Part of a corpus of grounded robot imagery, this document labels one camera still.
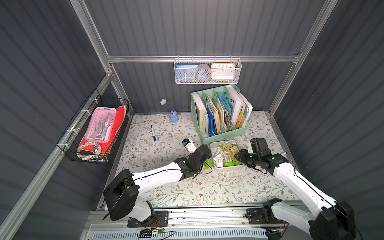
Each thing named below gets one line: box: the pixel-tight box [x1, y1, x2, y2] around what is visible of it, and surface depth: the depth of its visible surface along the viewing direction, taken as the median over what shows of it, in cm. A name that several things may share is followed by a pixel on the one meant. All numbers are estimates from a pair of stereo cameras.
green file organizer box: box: [190, 84, 248, 145], surface depth 98 cm
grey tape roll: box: [195, 63, 211, 82], surface depth 89 cm
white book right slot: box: [225, 84, 243, 127], surface depth 98 cm
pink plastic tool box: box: [84, 107, 117, 143], surface depth 74 cm
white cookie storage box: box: [209, 140, 243, 172], surface depth 94 cm
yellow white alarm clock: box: [210, 62, 236, 82], surface depth 90 cm
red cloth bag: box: [78, 105, 128, 154], surface depth 76 cm
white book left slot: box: [192, 93, 207, 136], surface depth 93 cm
